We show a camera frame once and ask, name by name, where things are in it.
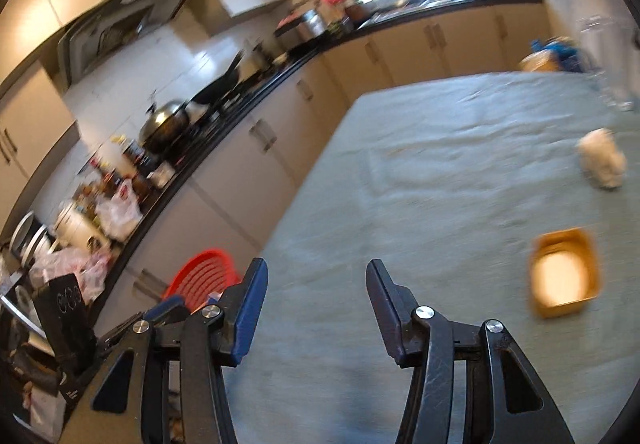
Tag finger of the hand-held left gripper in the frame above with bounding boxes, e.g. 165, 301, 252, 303
145, 296, 188, 326

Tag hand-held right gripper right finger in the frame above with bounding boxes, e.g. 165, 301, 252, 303
365, 259, 576, 444

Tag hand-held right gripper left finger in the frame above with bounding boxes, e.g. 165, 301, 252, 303
91, 257, 269, 444

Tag red mesh plastic basket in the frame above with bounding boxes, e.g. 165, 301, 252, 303
160, 249, 244, 320

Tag pink and white plastic bags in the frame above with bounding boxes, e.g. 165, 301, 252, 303
30, 246, 112, 301

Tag white rice cooker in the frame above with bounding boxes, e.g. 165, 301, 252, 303
52, 201, 108, 250

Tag white plastic bag red print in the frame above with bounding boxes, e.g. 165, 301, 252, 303
95, 176, 143, 241

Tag cluster of condiment bottles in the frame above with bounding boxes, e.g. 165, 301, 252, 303
75, 136, 176, 205

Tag yellow open cardboard box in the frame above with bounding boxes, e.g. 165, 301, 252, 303
530, 228, 601, 320

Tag steel pot with lid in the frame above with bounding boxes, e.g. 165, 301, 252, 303
137, 99, 208, 155

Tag cream base cabinets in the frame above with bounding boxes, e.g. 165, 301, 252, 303
112, 1, 551, 305

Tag black wok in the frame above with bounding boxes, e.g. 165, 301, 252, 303
192, 51, 247, 107

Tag crumpled white tissue ball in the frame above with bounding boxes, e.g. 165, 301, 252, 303
577, 128, 627, 190

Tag range hood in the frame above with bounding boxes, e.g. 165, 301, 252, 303
57, 0, 208, 85

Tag bagged yellow bread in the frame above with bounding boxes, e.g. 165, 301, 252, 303
520, 51, 561, 73

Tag silver kitchen appliance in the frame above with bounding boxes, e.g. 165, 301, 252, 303
295, 9, 328, 40

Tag black kitchen countertop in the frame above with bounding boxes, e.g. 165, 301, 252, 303
100, 0, 543, 310

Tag blue plastic bag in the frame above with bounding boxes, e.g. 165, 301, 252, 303
532, 38, 585, 72

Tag clear plastic pitcher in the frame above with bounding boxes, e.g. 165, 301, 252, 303
575, 14, 640, 112

